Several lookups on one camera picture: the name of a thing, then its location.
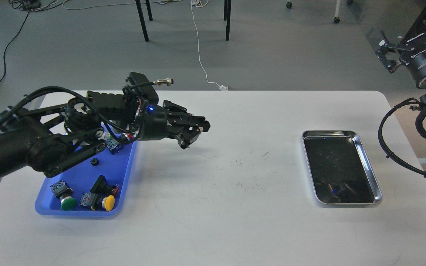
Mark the green push button switch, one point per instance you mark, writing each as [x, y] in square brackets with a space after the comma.
[63, 193]

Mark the black table legs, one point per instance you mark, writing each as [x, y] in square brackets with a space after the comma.
[141, 16]
[227, 17]

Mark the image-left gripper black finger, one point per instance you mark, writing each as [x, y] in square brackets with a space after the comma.
[178, 116]
[187, 136]

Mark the white chair leg with caster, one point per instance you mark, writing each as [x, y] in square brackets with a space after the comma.
[337, 9]

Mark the black robot arm image left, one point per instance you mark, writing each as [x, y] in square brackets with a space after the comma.
[54, 129]

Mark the blue plastic tray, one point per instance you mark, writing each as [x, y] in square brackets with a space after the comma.
[115, 167]

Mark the black table legs left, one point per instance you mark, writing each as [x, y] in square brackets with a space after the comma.
[141, 16]

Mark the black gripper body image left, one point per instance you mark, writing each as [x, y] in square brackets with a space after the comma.
[154, 125]

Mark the silver metal tray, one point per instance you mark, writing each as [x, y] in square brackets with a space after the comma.
[341, 173]

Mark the yellow push button switch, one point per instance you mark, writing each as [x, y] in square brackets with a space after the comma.
[95, 201]

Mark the red push button switch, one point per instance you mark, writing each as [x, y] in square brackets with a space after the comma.
[113, 145]

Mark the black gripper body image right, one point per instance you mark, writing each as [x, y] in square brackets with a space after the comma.
[415, 60]

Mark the black table legs right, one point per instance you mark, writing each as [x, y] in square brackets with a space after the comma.
[227, 17]

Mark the black selector switch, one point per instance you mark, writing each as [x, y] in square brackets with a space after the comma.
[102, 187]

